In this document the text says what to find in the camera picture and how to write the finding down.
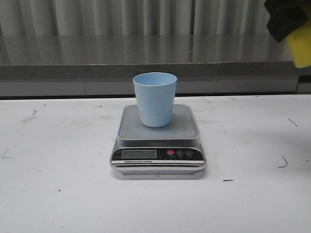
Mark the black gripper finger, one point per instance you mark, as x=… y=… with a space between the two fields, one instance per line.
x=286 y=16

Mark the silver digital kitchen scale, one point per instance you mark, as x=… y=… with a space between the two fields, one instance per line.
x=174 y=149

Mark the yellow squeeze bottle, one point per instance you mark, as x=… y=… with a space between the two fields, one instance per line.
x=299 y=43

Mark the white pleated curtain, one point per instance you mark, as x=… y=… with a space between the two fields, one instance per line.
x=132 y=17

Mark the light blue plastic cup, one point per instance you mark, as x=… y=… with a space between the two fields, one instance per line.
x=155 y=92

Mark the grey stone counter ledge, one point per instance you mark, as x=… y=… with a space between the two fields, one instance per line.
x=92 y=66

